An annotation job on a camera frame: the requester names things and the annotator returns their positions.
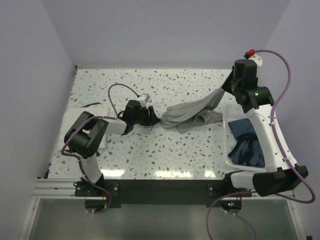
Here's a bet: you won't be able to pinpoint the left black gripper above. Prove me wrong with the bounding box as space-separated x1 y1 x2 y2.
132 105 160 126

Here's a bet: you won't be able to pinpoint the grey tank top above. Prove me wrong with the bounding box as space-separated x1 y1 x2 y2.
160 87 225 134

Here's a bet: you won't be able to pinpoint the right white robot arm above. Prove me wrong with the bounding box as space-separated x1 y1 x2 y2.
222 59 309 197

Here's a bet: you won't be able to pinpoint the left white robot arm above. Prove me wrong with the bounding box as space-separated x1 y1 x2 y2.
61 100 160 196

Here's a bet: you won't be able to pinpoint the dark blue tank tops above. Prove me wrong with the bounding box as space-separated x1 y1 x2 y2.
228 118 265 168

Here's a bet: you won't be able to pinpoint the white folded tank top stack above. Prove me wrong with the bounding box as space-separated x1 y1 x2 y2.
55 102 109 155

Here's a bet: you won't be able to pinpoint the white plastic basket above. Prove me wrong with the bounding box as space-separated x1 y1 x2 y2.
222 103 265 172

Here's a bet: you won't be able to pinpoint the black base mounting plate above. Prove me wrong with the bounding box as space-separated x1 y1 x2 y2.
73 179 247 210

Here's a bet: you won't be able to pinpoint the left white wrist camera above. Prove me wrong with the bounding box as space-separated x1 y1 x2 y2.
138 93 151 103

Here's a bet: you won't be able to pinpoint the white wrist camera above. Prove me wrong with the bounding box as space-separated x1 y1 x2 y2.
244 49 263 68
138 93 151 103

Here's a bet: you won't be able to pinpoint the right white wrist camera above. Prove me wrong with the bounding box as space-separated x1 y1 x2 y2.
244 49 263 68

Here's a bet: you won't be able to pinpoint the aluminium front rail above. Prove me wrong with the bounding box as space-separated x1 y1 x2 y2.
31 177 83 200

